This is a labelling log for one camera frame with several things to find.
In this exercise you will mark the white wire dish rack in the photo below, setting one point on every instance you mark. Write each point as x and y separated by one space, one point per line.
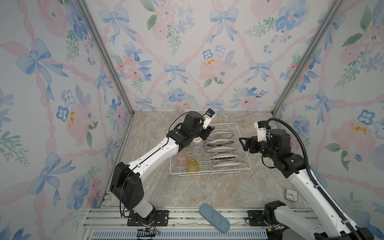
221 131

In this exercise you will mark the pink plastic cup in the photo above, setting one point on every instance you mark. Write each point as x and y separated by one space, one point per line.
181 159

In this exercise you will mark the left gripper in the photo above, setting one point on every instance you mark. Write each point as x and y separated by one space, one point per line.
206 132

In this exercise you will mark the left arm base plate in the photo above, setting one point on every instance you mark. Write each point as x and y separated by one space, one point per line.
157 218

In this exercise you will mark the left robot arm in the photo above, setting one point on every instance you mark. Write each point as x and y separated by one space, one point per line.
127 180

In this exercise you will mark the aluminium front rail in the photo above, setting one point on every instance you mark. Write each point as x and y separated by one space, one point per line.
106 223

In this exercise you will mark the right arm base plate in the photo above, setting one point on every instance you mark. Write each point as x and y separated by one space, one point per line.
256 218

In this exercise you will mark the clear glass cup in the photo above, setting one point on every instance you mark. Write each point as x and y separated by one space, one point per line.
198 151

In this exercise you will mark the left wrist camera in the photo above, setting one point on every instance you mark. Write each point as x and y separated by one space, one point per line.
208 117

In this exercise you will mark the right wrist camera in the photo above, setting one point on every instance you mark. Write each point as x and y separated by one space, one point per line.
263 130

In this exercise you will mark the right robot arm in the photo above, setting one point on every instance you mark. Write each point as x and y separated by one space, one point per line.
334 223

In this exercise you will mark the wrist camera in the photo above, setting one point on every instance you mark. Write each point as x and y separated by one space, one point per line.
263 130
208 117

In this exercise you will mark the yellow plastic cup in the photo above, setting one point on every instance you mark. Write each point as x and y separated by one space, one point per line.
193 166

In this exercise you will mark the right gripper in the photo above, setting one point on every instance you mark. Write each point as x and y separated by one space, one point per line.
253 141

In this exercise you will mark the orange sunburst plate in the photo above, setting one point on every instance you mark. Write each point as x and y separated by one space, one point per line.
221 149

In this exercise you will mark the green red banded plate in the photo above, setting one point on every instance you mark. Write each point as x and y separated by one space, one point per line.
224 157

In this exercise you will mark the striped ceramic bowl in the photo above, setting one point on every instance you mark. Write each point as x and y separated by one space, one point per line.
198 140

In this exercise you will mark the plain white plate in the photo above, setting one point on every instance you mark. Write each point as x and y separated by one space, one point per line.
226 164

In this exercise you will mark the green red rimmed plate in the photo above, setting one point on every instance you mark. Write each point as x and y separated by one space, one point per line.
220 142

